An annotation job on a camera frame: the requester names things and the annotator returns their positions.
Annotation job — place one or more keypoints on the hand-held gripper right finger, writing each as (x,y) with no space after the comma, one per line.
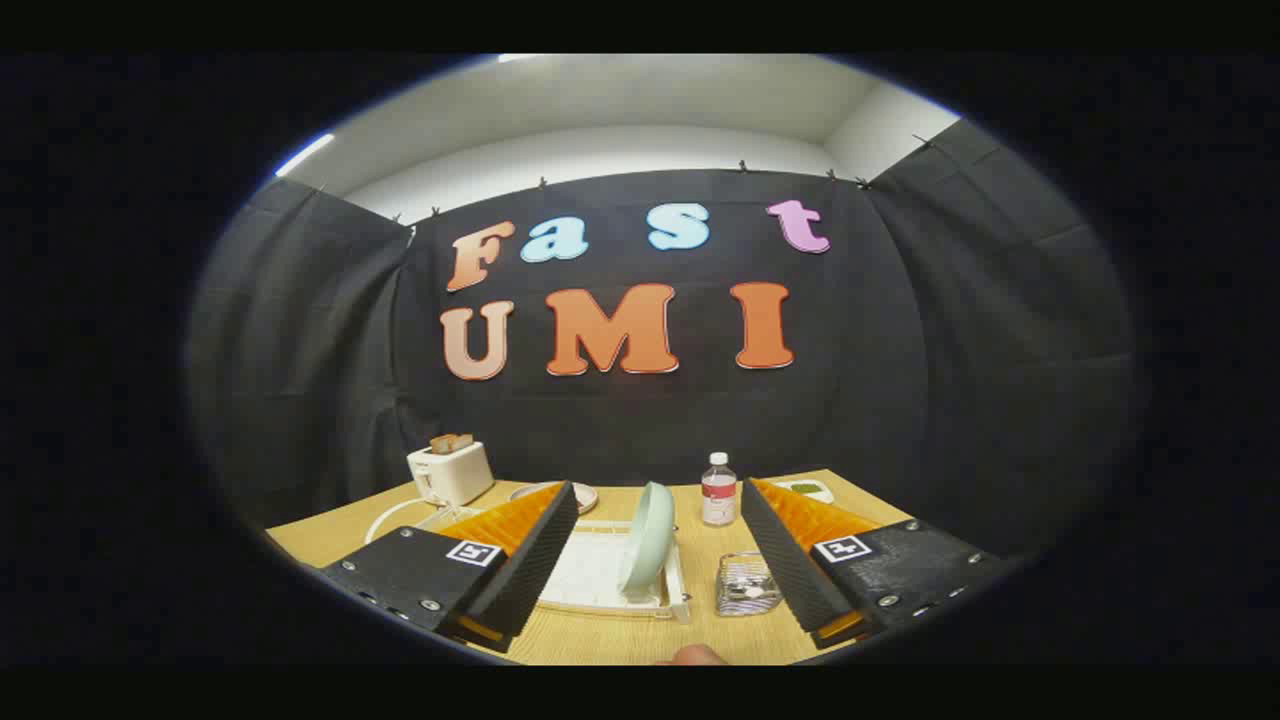
(790,570)

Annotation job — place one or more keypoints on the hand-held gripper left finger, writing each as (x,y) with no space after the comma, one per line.
(530,570)

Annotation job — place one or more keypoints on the pale green plate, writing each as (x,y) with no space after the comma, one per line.
(645,540)

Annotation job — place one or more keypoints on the white divided snack tray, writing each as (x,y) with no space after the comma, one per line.
(808,490)

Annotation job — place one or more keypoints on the white round plate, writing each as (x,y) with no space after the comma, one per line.
(585,495)

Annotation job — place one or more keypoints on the clear plastic water bottle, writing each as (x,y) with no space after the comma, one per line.
(719,500)

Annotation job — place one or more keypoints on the toast slices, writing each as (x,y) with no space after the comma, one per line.
(452,444)

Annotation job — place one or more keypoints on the black backdrop cloth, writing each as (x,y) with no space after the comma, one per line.
(600,420)

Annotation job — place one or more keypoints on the white toaster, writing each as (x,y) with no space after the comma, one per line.
(455,475)

